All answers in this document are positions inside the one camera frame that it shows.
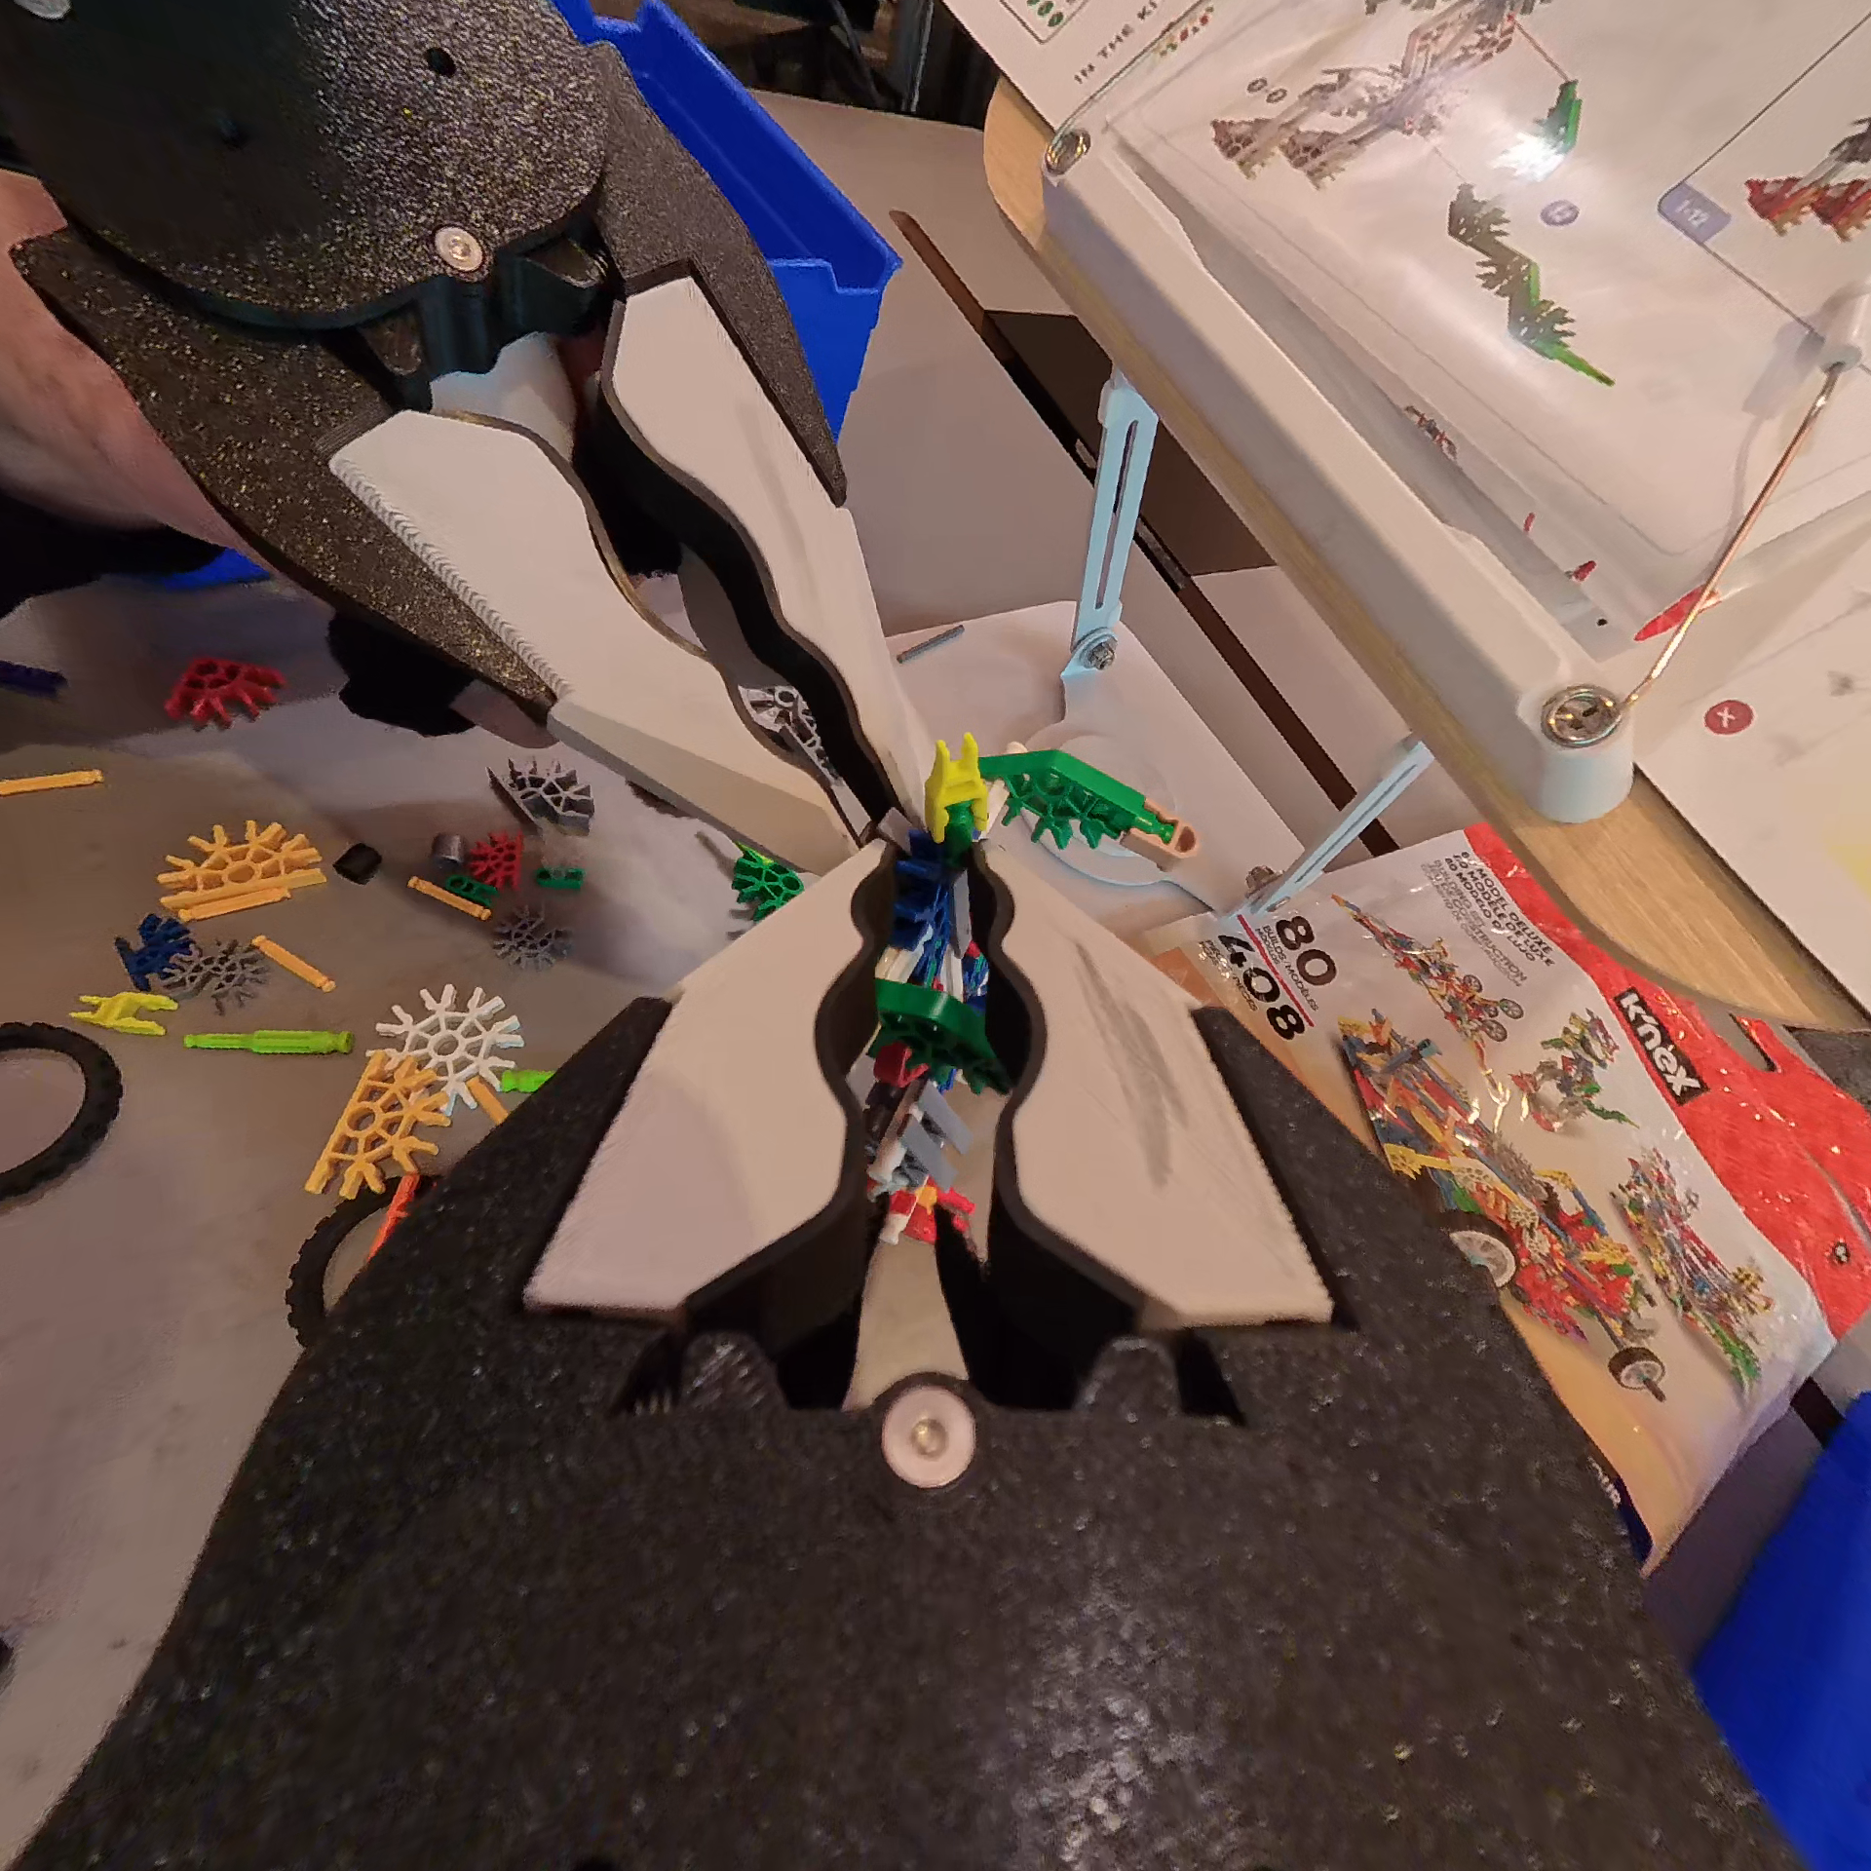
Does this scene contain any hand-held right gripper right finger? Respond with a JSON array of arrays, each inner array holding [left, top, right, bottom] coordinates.
[[964, 845, 1338, 1333]]

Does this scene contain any model instruction sheet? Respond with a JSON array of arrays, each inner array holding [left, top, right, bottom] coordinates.
[[1110, 0, 1871, 624]]

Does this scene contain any large yellow fan connector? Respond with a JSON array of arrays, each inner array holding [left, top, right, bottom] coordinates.
[[302, 1052, 456, 1201]]

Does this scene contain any white holder frame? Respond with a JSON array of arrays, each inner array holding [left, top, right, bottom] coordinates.
[[1039, 139, 1639, 825]]

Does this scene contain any empty blue plastic bin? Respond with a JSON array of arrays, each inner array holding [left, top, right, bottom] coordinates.
[[553, 0, 905, 438]]

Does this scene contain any person's left hand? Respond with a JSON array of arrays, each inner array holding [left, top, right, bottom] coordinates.
[[0, 168, 225, 555]]

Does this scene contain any pale slotted stand strut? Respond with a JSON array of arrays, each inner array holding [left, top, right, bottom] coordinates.
[[1248, 733, 1440, 918], [1058, 372, 1164, 690]]

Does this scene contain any grey connector with flat strip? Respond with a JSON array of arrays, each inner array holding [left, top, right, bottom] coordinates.
[[488, 755, 599, 841]]

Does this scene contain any red fan connector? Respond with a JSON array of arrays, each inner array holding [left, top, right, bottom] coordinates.
[[163, 656, 289, 730]]

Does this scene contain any black rubber tyre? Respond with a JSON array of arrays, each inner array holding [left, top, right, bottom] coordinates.
[[0, 1021, 128, 1209], [284, 1177, 427, 1348]]

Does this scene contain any white snowflake connector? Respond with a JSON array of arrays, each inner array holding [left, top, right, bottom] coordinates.
[[374, 983, 526, 1113]]

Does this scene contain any multicoloured construction toy model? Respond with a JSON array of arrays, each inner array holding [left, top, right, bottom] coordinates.
[[729, 745, 1200, 1247]]

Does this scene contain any grey wheel with black tyre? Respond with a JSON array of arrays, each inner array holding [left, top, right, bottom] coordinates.
[[737, 682, 828, 777]]

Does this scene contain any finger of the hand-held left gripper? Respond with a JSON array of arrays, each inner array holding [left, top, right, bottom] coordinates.
[[596, 275, 933, 825], [327, 410, 867, 873]]

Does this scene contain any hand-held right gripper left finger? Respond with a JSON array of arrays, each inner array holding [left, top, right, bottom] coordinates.
[[524, 842, 897, 1322]]

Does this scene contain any K'nex instruction bag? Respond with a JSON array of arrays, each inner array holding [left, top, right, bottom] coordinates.
[[1146, 819, 1871, 1576]]

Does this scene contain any white paper sheet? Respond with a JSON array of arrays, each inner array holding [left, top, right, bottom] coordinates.
[[1628, 578, 1871, 960]]

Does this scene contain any yellow half-circle connector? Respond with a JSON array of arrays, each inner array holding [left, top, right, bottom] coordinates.
[[155, 819, 327, 907]]

